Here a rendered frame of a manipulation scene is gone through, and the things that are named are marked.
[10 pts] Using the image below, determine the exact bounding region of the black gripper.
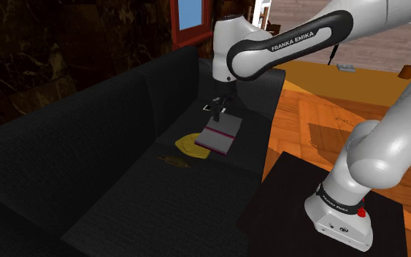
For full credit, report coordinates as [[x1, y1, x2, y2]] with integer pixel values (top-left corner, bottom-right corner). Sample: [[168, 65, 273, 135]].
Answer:
[[210, 80, 238, 123]]

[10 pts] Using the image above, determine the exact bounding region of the grey book with magenta stripe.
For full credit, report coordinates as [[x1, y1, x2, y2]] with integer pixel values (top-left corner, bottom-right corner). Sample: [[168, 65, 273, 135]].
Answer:
[[193, 112, 244, 157]]

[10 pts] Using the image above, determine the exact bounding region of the yellow flat plate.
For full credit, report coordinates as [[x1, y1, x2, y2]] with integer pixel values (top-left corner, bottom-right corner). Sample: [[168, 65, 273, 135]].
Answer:
[[174, 132, 212, 161]]

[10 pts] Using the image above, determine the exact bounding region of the brown flat leaf-shaped thing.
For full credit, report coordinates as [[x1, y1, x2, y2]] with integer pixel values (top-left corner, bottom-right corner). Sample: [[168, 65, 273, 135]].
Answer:
[[156, 153, 194, 170]]

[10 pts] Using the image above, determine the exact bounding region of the red framed window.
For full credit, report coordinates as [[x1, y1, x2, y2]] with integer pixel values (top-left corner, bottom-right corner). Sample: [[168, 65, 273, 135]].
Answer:
[[169, 0, 215, 51]]

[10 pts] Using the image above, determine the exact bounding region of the small grey flat box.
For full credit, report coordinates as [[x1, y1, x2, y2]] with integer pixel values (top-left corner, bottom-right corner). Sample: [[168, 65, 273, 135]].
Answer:
[[336, 63, 356, 74]]

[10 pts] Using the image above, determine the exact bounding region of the yellow rug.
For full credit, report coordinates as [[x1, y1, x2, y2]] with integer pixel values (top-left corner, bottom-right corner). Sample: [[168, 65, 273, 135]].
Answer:
[[275, 59, 411, 108]]

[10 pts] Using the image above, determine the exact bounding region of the black fabric sofa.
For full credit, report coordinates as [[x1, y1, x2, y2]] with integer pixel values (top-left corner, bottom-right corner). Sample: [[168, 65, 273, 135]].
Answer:
[[0, 45, 286, 257]]

